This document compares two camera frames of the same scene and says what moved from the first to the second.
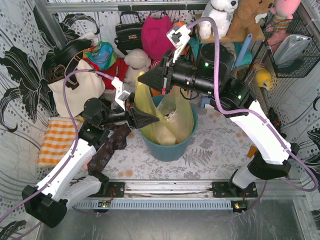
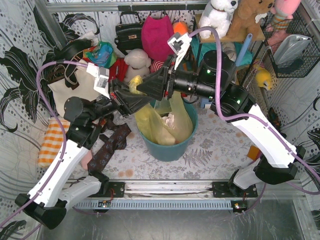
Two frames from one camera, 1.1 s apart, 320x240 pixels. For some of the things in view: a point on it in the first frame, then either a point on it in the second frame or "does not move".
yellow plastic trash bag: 174,111 does not move
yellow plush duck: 263,77 does not move
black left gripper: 131,115 to 115,97
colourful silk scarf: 102,54 does not move
